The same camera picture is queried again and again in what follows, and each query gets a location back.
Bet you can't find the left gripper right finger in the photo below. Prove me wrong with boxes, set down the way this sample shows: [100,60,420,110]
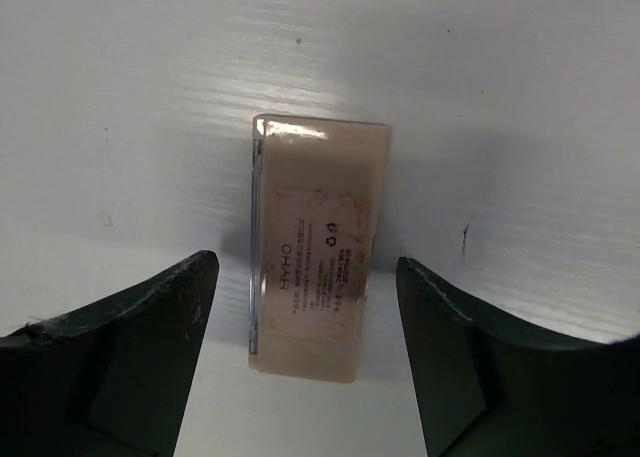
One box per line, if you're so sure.
[396,257,639,456]

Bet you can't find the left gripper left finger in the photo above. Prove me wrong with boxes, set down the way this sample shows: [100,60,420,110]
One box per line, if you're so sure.
[1,250,219,456]

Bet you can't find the pink rectangular makeup palette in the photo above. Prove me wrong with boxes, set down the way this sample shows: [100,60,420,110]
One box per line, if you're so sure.
[248,114,391,383]

